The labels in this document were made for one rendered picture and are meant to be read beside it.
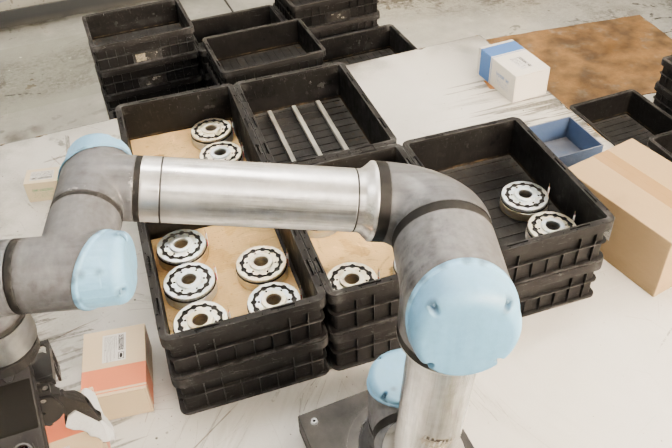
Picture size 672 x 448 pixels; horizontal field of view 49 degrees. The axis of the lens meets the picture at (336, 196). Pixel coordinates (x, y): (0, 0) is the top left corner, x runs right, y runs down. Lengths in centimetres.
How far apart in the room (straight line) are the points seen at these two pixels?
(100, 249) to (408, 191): 33
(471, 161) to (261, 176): 104
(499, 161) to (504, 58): 58
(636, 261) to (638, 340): 18
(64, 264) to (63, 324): 98
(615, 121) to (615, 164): 127
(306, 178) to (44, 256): 29
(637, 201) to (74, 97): 288
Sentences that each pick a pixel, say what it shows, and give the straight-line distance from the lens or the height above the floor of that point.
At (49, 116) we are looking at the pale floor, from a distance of 381.
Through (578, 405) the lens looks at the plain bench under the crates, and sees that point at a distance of 152.
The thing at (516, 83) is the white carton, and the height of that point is 77.
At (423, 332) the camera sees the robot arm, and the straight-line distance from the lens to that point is 75.
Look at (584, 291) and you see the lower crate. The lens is 169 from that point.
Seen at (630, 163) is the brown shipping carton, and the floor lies 86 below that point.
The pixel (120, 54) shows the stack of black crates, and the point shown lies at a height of 54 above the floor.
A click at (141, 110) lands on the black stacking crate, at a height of 91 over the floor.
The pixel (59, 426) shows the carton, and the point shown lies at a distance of 102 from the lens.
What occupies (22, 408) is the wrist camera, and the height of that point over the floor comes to 126.
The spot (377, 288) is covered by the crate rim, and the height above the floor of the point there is 92.
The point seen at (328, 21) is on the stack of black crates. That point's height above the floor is 50.
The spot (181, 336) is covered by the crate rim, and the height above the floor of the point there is 93.
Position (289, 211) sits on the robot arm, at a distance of 83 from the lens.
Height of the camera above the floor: 191
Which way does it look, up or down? 39 degrees down
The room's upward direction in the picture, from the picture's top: 2 degrees counter-clockwise
